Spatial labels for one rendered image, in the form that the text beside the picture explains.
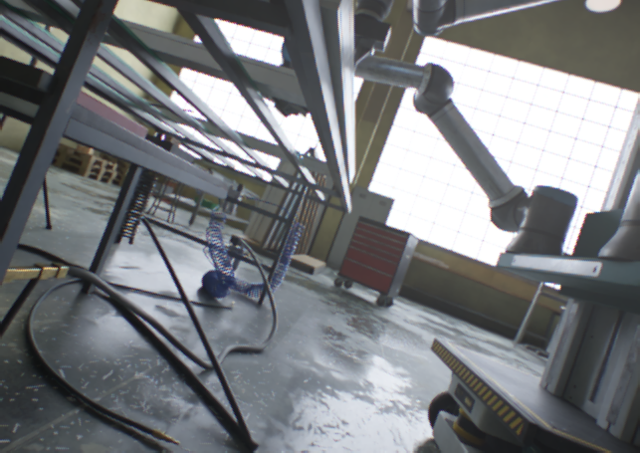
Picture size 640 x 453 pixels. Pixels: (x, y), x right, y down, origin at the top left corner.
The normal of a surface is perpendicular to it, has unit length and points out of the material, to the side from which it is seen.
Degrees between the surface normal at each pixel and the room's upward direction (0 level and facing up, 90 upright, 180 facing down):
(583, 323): 90
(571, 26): 90
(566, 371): 90
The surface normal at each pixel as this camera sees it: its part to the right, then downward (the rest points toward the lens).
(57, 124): 0.92, 0.35
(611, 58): -0.15, -0.10
